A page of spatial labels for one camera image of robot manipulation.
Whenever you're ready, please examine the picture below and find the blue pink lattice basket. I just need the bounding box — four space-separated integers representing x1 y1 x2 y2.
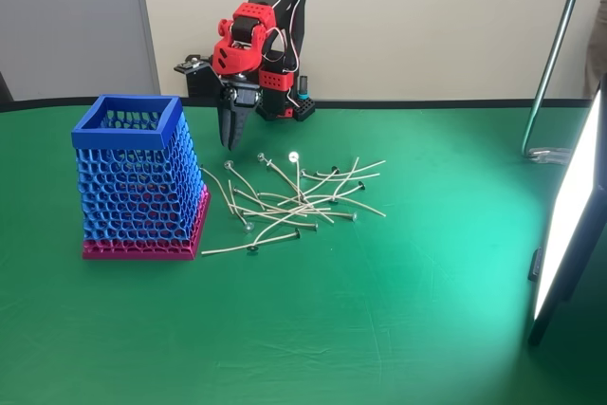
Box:
70 94 212 262

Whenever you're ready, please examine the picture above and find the green table cloth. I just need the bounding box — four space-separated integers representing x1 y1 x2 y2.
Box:
0 96 607 405

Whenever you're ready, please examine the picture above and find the metal stand pole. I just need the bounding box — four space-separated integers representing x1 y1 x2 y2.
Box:
520 0 593 167

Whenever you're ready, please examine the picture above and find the LED light panel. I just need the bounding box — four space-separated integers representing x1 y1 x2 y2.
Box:
526 71 607 348

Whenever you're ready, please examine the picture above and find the person in beige clothing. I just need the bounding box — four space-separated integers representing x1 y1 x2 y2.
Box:
584 0 607 99

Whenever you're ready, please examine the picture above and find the black camera bracket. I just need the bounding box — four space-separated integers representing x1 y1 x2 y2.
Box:
173 55 225 93

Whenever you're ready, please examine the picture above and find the red white servo cable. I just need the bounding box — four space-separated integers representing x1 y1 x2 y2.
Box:
269 0 305 75

